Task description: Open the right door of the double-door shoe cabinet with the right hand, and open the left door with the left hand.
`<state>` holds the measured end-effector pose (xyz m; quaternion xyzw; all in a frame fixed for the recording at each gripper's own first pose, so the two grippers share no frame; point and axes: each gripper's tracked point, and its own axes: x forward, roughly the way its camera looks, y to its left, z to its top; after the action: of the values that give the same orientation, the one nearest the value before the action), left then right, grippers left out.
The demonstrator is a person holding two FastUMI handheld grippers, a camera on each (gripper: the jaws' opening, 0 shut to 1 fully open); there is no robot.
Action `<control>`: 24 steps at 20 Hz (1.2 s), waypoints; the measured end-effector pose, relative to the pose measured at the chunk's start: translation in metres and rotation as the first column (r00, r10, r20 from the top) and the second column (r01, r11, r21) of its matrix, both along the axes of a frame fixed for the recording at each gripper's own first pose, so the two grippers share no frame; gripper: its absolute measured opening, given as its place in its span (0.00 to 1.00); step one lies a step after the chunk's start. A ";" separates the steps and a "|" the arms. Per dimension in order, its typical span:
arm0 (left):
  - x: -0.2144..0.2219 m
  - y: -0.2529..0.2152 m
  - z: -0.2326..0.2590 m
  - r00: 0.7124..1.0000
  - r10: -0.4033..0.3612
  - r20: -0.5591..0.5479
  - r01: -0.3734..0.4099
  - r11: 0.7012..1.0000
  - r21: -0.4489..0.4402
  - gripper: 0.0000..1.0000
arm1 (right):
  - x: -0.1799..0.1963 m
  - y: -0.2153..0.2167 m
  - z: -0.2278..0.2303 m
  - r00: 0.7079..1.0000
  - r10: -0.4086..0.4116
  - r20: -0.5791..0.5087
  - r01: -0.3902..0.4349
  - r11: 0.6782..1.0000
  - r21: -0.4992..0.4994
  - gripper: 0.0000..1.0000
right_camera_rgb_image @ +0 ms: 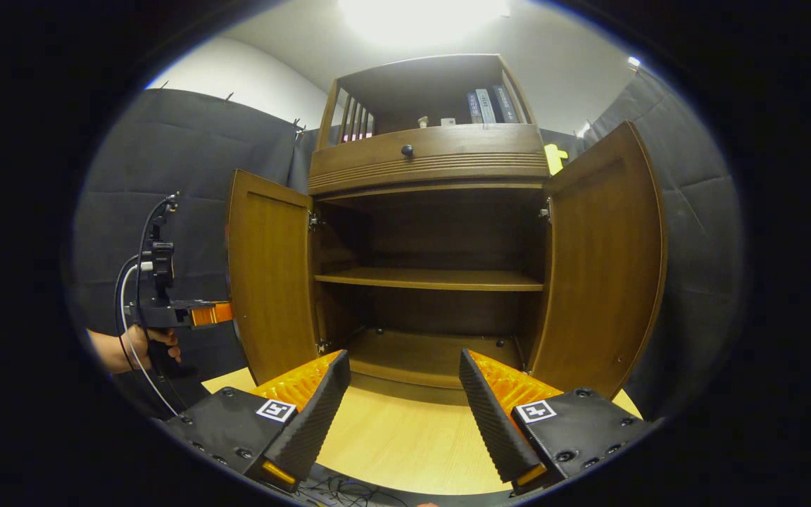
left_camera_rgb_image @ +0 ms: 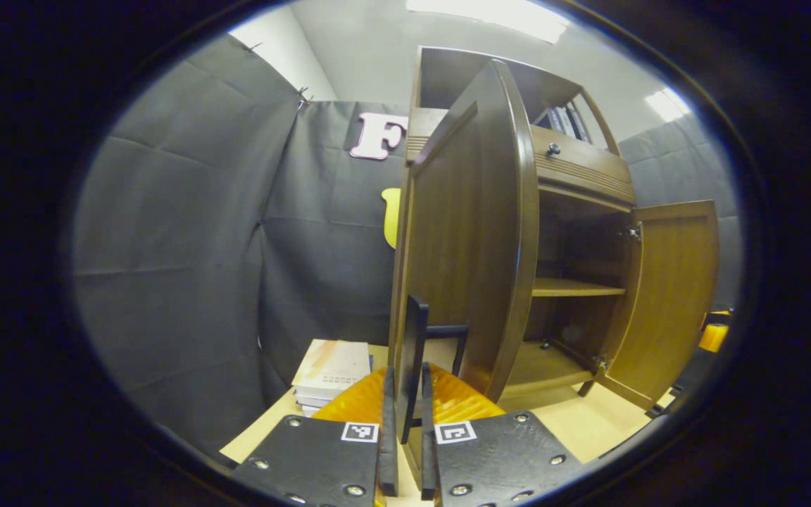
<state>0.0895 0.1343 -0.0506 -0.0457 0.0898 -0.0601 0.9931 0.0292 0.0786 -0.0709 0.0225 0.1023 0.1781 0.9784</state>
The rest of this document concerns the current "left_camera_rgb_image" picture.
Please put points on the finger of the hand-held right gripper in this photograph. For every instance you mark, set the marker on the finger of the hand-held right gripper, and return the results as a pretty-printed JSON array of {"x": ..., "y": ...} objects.
[{"x": 714, "y": 336}]

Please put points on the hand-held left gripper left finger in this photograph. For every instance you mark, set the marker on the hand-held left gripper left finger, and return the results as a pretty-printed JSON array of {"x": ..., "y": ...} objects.
[{"x": 388, "y": 458}]

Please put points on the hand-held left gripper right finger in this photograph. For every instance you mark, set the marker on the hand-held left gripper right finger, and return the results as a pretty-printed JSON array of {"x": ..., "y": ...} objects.
[{"x": 428, "y": 458}]

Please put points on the wooden shoe cabinet door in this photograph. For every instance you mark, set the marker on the wooden shoe cabinet door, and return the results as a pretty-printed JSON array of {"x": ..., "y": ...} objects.
[
  {"x": 469, "y": 246},
  {"x": 673, "y": 296}
]

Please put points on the wooden double-door shoe cabinet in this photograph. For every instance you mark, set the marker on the wooden double-door shoe cabinet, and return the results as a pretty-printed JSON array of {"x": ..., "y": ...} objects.
[{"x": 574, "y": 246}]

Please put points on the black table clamp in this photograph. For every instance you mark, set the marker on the black table clamp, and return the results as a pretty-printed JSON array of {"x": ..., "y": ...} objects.
[{"x": 661, "y": 405}]

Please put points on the wooden drawer with black knob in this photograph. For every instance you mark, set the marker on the wooden drawer with black knob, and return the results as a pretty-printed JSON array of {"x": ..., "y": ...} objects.
[{"x": 581, "y": 165}]

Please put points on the small ceiling light panel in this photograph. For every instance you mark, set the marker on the small ceiling light panel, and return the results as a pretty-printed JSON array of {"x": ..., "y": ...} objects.
[{"x": 667, "y": 104}]

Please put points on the black backdrop cloth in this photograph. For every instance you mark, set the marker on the black backdrop cloth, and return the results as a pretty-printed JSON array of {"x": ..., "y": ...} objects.
[{"x": 180, "y": 246}]

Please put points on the large ceiling light panel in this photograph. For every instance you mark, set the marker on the large ceiling light panel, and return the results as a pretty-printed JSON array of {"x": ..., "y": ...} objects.
[{"x": 497, "y": 14}]

